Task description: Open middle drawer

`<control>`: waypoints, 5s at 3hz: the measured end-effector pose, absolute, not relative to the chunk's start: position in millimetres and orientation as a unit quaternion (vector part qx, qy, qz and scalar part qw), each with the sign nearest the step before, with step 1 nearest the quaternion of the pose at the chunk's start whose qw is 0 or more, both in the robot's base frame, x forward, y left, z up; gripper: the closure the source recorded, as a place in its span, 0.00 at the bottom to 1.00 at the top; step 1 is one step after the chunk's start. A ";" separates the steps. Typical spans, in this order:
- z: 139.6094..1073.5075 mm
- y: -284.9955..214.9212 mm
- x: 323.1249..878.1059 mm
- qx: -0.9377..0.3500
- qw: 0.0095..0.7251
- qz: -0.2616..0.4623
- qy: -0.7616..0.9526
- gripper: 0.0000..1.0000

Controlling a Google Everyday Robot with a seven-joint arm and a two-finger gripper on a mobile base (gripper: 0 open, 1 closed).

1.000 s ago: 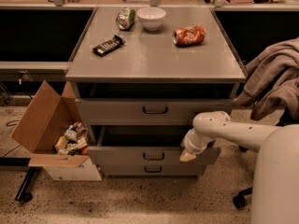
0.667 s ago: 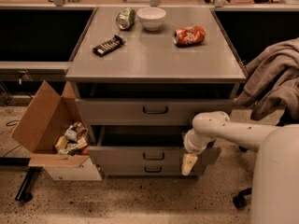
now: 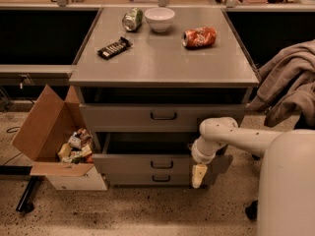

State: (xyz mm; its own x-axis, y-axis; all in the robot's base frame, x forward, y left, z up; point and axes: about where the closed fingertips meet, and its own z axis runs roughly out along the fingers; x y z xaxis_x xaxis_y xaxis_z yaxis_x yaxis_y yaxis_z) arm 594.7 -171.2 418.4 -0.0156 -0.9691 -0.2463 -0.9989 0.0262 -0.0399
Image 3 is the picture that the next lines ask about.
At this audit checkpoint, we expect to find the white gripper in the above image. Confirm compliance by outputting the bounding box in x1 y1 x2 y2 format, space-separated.
191 137 224 189

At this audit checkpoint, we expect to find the grey drawer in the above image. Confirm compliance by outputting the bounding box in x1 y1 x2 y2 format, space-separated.
104 172 218 187
92 132 234 175
80 88 247 133

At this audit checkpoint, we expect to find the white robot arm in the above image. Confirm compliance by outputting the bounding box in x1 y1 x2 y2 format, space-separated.
191 117 315 236

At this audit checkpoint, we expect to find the grey bottom drawer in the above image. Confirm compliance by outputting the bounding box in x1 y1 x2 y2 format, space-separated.
104 172 218 187

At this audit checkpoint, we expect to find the grey drawer cabinet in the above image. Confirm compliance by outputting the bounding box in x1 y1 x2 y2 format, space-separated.
69 6 260 189

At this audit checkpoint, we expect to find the grey top drawer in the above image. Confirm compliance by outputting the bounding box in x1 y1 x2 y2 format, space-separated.
80 88 247 133

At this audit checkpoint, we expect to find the black office chair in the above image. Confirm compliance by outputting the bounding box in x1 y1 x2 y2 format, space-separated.
245 115 315 221

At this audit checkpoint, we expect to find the grey hoodie on chair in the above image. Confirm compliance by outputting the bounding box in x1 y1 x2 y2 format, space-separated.
247 40 315 129

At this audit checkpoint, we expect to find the crushed orange soda can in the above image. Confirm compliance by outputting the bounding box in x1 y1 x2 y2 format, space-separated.
182 27 217 48

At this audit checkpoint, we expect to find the cardboard box with trash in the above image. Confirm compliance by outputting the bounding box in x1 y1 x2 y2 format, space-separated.
12 85 107 191

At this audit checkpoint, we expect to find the black snack bar wrapper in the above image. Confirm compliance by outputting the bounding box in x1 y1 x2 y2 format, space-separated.
97 37 132 60

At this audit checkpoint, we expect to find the white bowl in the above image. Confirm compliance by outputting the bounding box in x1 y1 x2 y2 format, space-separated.
145 7 175 32

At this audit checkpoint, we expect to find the crushed green soda can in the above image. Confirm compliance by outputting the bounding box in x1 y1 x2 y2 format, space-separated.
122 7 143 31

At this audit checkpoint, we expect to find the black desk leg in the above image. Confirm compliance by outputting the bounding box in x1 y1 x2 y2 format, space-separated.
0 165 41 213

